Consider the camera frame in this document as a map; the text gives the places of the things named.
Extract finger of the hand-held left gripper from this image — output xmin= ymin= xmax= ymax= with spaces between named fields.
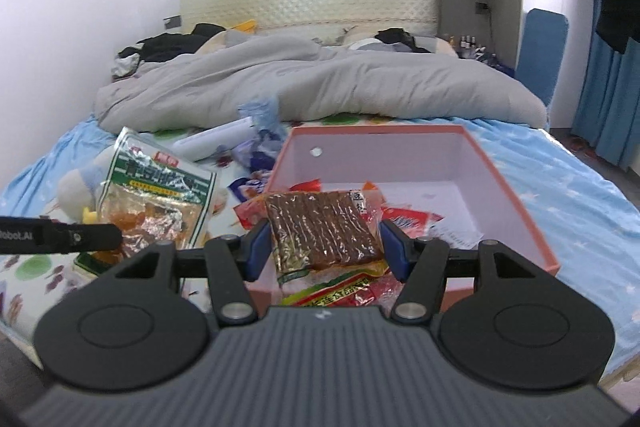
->
xmin=35 ymin=219 xmax=124 ymax=254

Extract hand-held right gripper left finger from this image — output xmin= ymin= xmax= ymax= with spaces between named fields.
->
xmin=112 ymin=221 xmax=273 ymax=323

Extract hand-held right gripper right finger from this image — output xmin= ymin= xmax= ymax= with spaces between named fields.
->
xmin=377 ymin=220 xmax=538 ymax=323

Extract brown tofu snack packet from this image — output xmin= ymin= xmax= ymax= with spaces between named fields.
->
xmin=263 ymin=188 xmax=387 ymax=290

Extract green label snack packet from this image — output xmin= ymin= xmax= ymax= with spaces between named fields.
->
xmin=95 ymin=127 xmax=218 ymax=268

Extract pink cardboard box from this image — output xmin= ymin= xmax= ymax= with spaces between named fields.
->
xmin=246 ymin=123 xmax=562 ymax=308

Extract fruit print mat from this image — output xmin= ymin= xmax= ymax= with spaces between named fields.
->
xmin=0 ymin=127 xmax=301 ymax=333

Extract white blue plush toy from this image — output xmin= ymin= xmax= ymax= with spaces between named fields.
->
xmin=56 ymin=146 xmax=118 ymax=224

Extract red green label packet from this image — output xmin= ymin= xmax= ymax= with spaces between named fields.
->
xmin=280 ymin=269 xmax=406 ymax=308

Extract blue white snack packet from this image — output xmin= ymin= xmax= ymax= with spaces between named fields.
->
xmin=227 ymin=174 xmax=273 ymax=202

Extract crumpled dark blue wrappers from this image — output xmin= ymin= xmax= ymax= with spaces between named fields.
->
xmin=232 ymin=127 xmax=288 ymax=170

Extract white plastic bottle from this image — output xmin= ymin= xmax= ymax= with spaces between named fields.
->
xmin=172 ymin=117 xmax=257 ymax=160

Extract pale blue plastic bag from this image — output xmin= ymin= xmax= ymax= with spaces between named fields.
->
xmin=237 ymin=97 xmax=280 ymax=130

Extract grey duvet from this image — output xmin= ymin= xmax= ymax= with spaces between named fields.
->
xmin=94 ymin=32 xmax=548 ymax=132

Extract black clothes pile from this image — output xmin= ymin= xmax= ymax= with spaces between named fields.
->
xmin=112 ymin=23 xmax=228 ymax=78

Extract peach pillow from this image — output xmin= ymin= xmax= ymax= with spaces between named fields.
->
xmin=195 ymin=32 xmax=236 ymax=55

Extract black garment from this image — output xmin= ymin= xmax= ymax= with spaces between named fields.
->
xmin=375 ymin=28 xmax=431 ymax=54

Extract group of small bottles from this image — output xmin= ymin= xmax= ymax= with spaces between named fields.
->
xmin=447 ymin=34 xmax=516 ymax=72

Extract blue chair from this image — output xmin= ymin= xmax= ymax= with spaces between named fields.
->
xmin=515 ymin=8 xmax=571 ymax=108

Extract blue curtain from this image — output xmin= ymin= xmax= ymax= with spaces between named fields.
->
xmin=570 ymin=0 xmax=640 ymax=170

